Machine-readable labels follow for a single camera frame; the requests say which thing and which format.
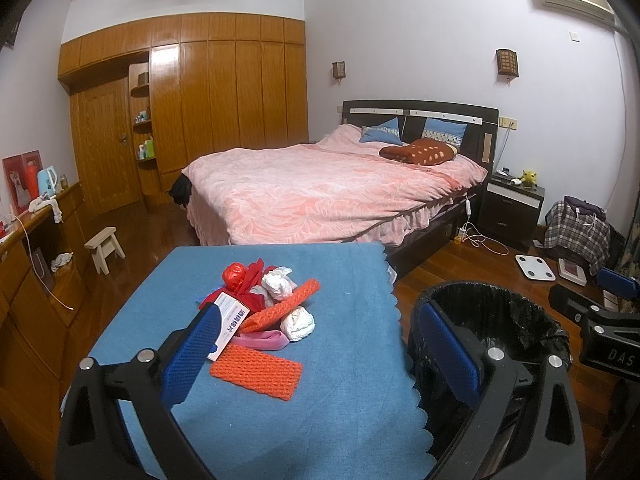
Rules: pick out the left blue pillow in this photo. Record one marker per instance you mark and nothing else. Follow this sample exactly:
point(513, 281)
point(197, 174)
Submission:
point(388, 133)

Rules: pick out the black lined trash bin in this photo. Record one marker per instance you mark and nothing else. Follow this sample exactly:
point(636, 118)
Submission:
point(480, 339)

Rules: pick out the dark wooden headboard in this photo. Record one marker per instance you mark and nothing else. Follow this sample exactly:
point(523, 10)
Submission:
point(478, 143)

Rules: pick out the red cloth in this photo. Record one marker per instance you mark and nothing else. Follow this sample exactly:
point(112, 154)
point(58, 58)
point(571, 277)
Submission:
point(255, 303)

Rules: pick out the left wall lamp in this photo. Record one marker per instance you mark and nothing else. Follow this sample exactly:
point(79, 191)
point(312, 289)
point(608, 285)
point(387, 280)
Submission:
point(338, 70)

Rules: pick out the pink bag with string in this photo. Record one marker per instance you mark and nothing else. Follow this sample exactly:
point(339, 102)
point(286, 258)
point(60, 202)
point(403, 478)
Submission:
point(268, 340)

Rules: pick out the wooden side desk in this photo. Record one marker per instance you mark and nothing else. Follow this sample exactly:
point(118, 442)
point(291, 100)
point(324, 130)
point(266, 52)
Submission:
point(45, 318)

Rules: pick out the white tissue ball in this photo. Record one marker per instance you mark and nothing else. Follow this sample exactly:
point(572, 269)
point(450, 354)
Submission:
point(298, 324)

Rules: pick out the wooden wardrobe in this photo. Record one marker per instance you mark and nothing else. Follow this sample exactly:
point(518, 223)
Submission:
point(150, 96)

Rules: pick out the wall lamp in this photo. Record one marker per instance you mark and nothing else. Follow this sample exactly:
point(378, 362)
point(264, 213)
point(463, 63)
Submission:
point(507, 63)
point(338, 70)

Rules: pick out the blue table cloth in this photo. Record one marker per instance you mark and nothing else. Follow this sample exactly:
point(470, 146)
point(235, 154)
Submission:
point(355, 411)

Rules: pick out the blue electric kettle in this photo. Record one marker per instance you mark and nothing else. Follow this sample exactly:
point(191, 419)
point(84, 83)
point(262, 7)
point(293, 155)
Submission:
point(47, 179)

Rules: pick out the pink covered bed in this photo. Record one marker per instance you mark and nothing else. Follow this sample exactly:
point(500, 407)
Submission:
point(336, 190)

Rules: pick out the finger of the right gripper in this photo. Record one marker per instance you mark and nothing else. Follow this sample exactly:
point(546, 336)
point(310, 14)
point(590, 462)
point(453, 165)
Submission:
point(619, 284)

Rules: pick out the white bathroom scale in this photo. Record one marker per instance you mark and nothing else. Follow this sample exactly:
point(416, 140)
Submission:
point(535, 268)

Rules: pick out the small orange foam net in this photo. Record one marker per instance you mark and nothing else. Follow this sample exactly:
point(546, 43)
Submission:
point(258, 372)

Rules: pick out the small white stool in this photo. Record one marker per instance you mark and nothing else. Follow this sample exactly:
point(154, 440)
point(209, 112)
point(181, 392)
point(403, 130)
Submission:
point(101, 246)

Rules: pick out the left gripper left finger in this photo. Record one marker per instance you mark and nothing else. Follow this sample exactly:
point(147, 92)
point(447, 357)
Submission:
point(94, 441)

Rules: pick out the red picture frame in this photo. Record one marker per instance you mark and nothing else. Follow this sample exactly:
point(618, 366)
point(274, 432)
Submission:
point(21, 173)

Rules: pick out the yellow plush toy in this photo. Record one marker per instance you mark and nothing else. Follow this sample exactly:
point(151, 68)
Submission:
point(529, 178)

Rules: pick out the right blue pillow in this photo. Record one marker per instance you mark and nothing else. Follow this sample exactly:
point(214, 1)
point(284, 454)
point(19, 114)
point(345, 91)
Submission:
point(451, 133)

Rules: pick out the large orange foam net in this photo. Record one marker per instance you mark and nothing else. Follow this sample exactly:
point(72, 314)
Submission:
point(273, 315)

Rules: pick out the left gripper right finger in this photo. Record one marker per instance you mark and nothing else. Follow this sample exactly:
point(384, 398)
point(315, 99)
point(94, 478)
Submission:
point(500, 389)

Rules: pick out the white printed paper box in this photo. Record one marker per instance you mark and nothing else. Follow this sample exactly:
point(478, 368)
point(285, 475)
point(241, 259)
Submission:
point(232, 314)

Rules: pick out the right wall lamp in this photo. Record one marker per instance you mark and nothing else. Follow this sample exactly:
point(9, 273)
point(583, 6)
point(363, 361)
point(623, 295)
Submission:
point(507, 63)

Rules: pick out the plaid bag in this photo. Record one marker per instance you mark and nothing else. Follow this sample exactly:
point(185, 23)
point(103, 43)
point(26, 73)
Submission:
point(580, 231)

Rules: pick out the blue pillow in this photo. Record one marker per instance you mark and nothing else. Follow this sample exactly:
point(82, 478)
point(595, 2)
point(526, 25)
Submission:
point(388, 133)
point(451, 133)

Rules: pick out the dark nightstand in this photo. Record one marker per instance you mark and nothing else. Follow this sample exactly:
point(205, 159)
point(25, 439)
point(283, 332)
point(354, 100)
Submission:
point(509, 211)

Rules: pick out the brown dotted cushion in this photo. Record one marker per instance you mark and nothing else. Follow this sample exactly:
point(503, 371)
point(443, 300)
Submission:
point(423, 152)

